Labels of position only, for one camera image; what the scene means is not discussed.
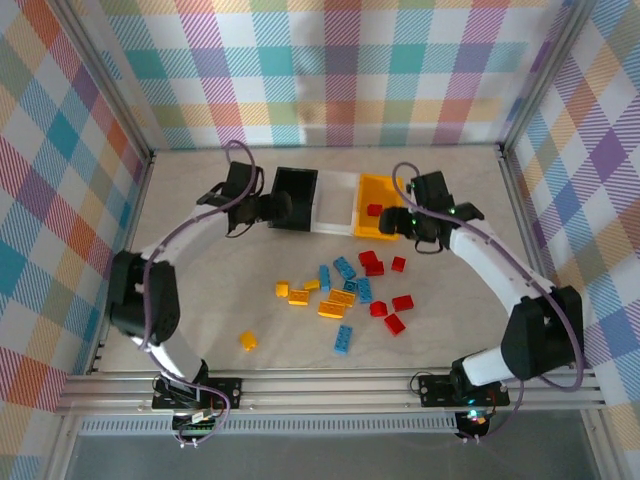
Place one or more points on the long blue lego brick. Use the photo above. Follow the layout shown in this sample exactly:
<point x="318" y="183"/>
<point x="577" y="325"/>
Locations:
<point x="364" y="290"/>
<point x="344" y="267"/>
<point x="343" y="340"/>
<point x="325" y="277"/>

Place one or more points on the small blue lego brick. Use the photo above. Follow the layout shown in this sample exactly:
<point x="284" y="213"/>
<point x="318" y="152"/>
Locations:
<point x="350" y="285"/>

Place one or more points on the small yellow lego brick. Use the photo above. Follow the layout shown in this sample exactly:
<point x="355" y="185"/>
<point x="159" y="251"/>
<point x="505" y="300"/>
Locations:
<point x="311" y="285"/>
<point x="249" y="340"/>
<point x="282" y="289"/>

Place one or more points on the long yellow lego brick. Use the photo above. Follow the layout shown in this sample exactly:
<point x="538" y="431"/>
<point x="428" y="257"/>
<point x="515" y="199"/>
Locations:
<point x="331" y="310"/>
<point x="341" y="296"/>

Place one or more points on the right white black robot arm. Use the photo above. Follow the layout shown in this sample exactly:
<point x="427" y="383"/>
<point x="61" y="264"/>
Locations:
<point x="540" y="335"/>

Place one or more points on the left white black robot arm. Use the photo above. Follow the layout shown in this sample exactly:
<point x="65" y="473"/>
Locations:
<point x="150" y="310"/>

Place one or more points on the black plastic bin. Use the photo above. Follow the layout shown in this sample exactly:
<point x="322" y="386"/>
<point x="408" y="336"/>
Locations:
<point x="300" y="182"/>

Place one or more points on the yellow plastic bin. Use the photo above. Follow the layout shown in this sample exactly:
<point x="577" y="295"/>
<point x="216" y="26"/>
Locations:
<point x="367" y="231"/>

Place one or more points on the white plastic bin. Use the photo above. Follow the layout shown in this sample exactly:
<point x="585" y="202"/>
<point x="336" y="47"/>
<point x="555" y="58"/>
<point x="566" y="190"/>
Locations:
<point x="335" y="200"/>

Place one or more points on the controller board with lights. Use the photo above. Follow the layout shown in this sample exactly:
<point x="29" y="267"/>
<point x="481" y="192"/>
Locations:
<point x="475" y="420"/>

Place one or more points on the green controller board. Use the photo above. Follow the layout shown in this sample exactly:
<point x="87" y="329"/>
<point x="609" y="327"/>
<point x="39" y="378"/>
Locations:
<point x="200" y="429"/>

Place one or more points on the aluminium side rail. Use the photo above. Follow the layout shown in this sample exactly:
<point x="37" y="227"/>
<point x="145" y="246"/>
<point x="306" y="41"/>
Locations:
<point x="520" y="200"/>
<point x="122" y="260"/>

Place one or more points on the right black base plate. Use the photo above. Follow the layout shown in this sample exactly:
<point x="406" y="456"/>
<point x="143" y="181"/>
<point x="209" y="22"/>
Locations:
<point x="435" y="392"/>

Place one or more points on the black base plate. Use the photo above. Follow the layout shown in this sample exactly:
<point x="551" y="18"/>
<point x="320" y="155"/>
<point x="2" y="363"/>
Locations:
<point x="230" y="392"/>
<point x="435" y="392"/>

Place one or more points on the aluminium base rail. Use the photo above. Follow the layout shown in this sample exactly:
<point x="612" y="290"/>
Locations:
<point x="325" y="395"/>

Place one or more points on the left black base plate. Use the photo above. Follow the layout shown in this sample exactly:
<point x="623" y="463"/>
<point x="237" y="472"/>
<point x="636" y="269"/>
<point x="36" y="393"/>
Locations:
<point x="230" y="392"/>

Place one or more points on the aluminium frame post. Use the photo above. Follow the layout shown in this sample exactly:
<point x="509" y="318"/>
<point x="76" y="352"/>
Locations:
<point x="107" y="80"/>
<point x="545" y="75"/>

